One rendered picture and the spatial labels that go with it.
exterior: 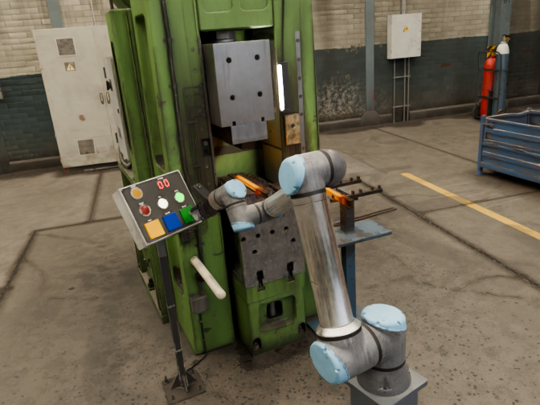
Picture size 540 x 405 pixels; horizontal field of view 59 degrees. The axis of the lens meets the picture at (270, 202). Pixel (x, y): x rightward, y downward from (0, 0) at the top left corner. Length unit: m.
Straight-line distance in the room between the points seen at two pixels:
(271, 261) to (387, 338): 1.17
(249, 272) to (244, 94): 0.96
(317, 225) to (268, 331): 1.50
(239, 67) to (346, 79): 6.76
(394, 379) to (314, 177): 0.75
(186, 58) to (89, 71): 5.23
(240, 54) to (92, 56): 5.36
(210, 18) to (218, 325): 1.73
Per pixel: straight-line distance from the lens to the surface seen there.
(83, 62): 7.67
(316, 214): 1.47
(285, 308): 2.93
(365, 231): 2.74
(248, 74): 2.45
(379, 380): 1.76
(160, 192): 2.27
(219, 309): 2.92
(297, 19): 2.73
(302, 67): 2.76
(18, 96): 8.50
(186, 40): 2.50
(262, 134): 2.51
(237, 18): 2.59
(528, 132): 5.75
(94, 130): 7.76
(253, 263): 2.64
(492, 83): 9.58
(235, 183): 1.99
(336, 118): 9.12
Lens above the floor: 1.79
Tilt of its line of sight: 19 degrees down
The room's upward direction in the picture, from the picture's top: 5 degrees counter-clockwise
